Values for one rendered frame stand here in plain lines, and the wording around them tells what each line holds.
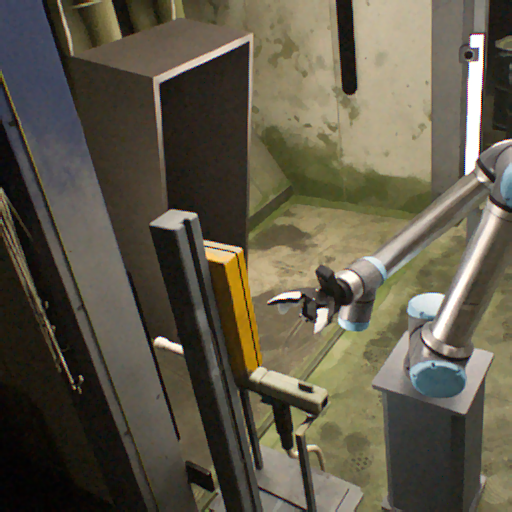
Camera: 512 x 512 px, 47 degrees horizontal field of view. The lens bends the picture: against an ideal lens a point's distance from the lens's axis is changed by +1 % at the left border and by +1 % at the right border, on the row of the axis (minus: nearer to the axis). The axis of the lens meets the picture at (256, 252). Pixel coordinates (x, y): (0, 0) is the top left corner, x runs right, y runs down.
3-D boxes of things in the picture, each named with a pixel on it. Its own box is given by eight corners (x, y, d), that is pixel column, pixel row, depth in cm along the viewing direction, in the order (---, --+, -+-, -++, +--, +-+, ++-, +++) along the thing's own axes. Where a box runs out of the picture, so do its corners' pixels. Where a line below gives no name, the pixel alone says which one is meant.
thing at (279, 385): (337, 457, 136) (328, 382, 125) (328, 472, 133) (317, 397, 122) (179, 392, 163) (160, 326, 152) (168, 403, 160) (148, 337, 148)
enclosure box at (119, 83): (113, 319, 270) (71, 55, 199) (191, 254, 312) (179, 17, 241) (174, 349, 256) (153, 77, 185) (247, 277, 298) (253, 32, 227)
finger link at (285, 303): (265, 318, 150) (301, 317, 151) (268, 300, 146) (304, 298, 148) (263, 311, 152) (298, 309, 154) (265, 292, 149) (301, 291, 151)
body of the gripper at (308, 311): (318, 333, 149) (346, 313, 157) (323, 306, 145) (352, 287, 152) (295, 318, 153) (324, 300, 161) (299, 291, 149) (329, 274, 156)
